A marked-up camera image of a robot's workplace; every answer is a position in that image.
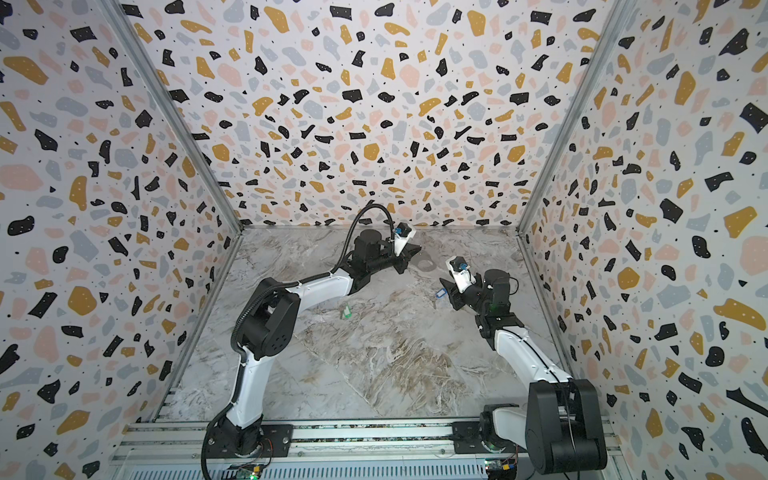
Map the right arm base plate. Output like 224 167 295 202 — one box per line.
449 419 526 456

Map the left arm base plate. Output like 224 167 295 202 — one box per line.
203 423 294 460

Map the aluminium mounting rail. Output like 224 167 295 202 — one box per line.
110 413 625 480

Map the left electronics board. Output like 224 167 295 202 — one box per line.
235 463 267 480

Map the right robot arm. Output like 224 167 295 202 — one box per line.
441 256 608 474

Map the translucent keyring tag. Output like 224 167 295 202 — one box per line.
411 251 437 272

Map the corner aluminium profile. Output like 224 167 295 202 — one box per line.
516 0 636 237
96 1 243 235

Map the left corner aluminium profile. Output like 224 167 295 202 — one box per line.
96 1 243 235

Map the black corrugated cable conduit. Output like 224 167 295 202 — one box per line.
200 201 397 480

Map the right corner aluminium profile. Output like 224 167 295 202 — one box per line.
516 0 636 237

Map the electronics board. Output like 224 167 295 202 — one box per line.
235 463 267 480
485 459 518 480

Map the right electronics board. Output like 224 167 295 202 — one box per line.
485 459 518 480

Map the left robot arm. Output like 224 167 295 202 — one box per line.
202 222 421 457

